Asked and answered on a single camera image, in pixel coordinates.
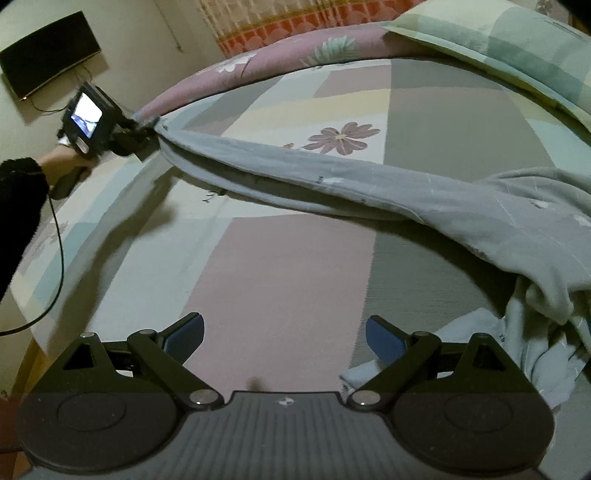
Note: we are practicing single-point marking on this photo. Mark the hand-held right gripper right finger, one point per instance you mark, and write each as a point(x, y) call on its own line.
point(385, 339)

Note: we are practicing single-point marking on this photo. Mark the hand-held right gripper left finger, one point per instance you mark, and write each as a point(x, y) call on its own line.
point(187, 339)

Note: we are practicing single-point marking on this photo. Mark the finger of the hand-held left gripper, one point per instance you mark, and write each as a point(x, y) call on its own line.
point(143, 128)

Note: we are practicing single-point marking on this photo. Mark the grey cat-print pants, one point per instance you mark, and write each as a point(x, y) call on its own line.
point(323, 175)

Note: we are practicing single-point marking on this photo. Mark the person's left forearm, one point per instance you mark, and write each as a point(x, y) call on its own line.
point(18, 207)

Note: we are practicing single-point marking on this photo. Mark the patchwork floral bed sheet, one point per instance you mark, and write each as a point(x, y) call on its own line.
point(277, 277)

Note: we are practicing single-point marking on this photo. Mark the purple floral quilt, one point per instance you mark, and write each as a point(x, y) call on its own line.
point(277, 55)

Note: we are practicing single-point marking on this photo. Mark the orange beige patterned curtain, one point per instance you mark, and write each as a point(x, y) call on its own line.
point(300, 27)

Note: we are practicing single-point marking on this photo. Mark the pastel checked pillow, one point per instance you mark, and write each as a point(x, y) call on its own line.
point(508, 46)

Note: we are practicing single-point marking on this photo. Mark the black wall television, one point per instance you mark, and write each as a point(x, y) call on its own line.
point(46, 55)

